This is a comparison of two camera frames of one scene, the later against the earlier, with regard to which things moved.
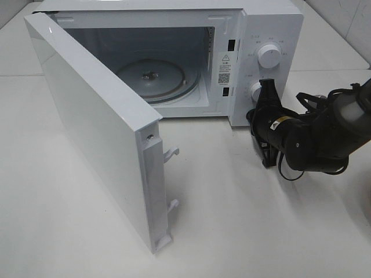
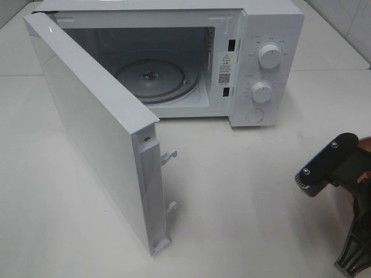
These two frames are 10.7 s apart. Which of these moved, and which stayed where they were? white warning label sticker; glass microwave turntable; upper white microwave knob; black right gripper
Moved: black right gripper
Stayed: glass microwave turntable; white warning label sticker; upper white microwave knob
